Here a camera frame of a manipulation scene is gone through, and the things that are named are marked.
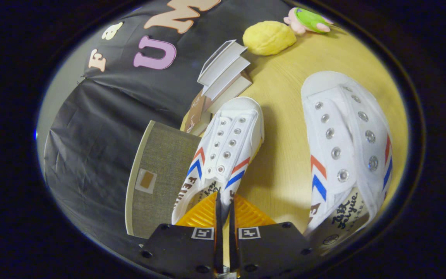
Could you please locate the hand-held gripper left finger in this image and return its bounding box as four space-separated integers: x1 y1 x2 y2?
140 192 223 279

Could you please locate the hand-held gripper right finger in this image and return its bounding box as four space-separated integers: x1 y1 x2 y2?
229 194 313 279

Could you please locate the grey fabric storage box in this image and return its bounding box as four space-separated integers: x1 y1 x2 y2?
125 120 202 239

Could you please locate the white canvas shoe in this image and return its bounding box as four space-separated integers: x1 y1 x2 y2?
301 71 394 252
172 97 265 224

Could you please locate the brown book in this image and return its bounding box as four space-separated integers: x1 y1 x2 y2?
182 91 213 136

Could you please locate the thick white book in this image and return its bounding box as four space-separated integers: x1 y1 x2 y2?
208 72 253 115

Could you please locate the black backdrop cloth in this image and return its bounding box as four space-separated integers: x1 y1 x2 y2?
44 0 293 248

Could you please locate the yellow plush toy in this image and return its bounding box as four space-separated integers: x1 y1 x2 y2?
242 21 297 56

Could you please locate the pink and green plush toy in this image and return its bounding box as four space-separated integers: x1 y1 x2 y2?
284 7 334 34

